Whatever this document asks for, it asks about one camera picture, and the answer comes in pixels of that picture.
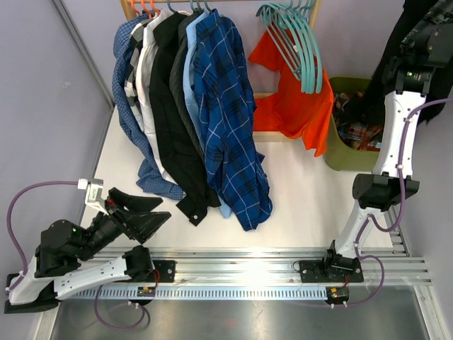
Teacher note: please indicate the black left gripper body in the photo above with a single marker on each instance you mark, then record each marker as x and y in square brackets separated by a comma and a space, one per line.
[120, 218]

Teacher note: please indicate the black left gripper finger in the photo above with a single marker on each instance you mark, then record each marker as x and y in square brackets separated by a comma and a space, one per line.
[118, 200]
[152, 222]

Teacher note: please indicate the blue plaid shirt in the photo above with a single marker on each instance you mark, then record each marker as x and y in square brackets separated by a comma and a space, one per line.
[226, 105]

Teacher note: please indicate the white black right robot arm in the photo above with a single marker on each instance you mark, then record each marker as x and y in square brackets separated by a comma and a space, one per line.
[421, 43]

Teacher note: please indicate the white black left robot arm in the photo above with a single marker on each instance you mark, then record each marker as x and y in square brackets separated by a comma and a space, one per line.
[54, 273]

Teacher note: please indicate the blue small check shirt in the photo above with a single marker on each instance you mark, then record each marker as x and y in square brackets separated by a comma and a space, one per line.
[150, 180]

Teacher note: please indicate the black long sleeve shirt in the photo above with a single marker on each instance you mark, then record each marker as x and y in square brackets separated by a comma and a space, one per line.
[176, 149]

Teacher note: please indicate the light blue shirt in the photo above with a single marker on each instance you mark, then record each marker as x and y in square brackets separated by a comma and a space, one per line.
[188, 79]

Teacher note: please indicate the dark grey striped shirt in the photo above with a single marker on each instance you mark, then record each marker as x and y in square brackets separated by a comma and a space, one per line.
[176, 82]

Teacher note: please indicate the black white checked shirt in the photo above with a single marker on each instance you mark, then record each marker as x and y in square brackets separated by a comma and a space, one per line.
[136, 43]

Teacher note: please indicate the orange t-shirt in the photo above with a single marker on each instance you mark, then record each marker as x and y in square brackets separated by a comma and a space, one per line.
[293, 113]

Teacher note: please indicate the red plaid shirt in bin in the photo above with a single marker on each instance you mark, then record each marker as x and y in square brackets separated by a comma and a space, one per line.
[353, 133]

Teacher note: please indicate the teal empty hanger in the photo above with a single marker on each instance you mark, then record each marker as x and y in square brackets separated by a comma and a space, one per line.
[284, 27]
[312, 69]
[295, 41]

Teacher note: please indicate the green plastic bin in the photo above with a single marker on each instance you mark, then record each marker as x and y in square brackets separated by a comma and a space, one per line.
[339, 156]

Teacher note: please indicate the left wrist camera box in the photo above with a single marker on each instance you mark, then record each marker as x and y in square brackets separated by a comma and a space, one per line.
[93, 197]

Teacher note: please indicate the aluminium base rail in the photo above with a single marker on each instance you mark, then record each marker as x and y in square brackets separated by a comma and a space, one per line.
[243, 274]

